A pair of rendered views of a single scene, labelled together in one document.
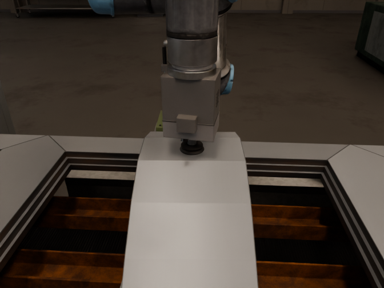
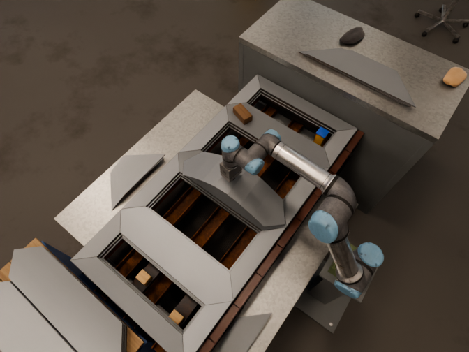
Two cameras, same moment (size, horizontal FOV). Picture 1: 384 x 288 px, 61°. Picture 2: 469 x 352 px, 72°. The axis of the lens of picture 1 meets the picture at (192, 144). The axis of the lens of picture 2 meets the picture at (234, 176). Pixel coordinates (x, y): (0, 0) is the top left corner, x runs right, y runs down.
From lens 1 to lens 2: 1.58 m
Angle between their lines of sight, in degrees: 79
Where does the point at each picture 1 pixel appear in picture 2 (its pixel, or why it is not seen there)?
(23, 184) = not seen: hidden behind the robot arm
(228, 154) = (220, 184)
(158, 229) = (212, 160)
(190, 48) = not seen: hidden behind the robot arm
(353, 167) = (217, 278)
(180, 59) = not seen: hidden behind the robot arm
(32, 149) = (317, 158)
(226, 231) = (201, 173)
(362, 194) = (202, 260)
